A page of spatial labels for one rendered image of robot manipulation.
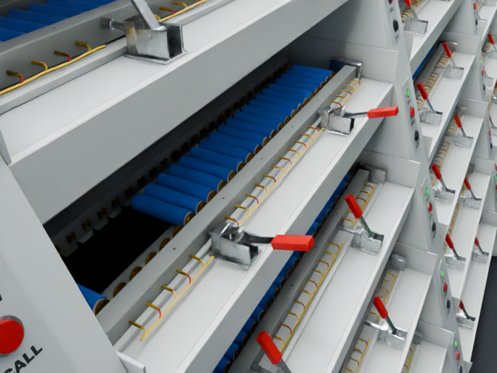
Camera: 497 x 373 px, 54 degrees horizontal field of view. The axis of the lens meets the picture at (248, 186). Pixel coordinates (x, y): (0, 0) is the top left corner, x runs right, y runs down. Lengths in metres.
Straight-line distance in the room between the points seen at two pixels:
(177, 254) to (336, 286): 0.31
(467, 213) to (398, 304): 0.61
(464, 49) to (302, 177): 1.02
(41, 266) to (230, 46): 0.24
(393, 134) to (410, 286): 0.28
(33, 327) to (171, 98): 0.18
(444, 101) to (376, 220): 0.48
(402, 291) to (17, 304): 0.76
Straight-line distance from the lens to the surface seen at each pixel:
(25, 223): 0.28
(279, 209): 0.51
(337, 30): 0.81
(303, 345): 0.61
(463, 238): 1.38
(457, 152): 1.38
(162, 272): 0.41
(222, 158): 0.55
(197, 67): 0.39
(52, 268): 0.29
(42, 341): 0.29
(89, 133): 0.31
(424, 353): 1.09
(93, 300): 0.41
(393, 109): 0.62
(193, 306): 0.42
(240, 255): 0.44
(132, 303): 0.39
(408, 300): 0.93
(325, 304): 0.66
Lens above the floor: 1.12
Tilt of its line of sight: 24 degrees down
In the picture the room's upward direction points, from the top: 20 degrees counter-clockwise
